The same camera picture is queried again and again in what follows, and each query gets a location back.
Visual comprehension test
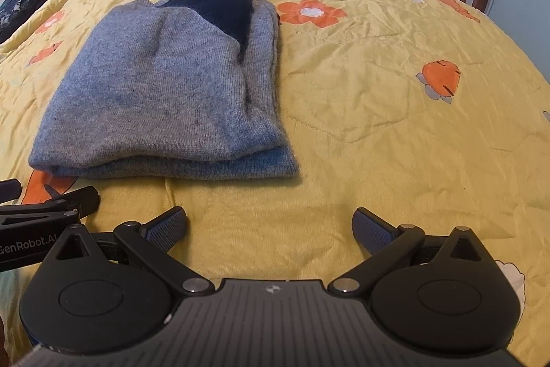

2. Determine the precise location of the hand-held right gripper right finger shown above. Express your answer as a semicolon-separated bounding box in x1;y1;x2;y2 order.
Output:
328;208;487;299

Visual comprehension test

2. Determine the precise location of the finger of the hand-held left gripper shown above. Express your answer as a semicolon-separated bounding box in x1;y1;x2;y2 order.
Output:
0;179;22;203
19;185;101;218

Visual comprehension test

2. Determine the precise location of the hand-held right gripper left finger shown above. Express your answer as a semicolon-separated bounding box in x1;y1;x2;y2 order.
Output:
56;206;215;298

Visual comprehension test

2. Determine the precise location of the grey sweater with navy sleeves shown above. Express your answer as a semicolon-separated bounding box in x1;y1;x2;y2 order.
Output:
28;0;299;181

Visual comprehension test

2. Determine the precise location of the yellow floral quilt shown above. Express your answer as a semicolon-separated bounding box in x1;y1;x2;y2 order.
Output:
0;0;550;350

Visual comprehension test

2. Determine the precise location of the dark floral cloth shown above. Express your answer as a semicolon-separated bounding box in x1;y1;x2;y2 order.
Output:
0;0;56;43

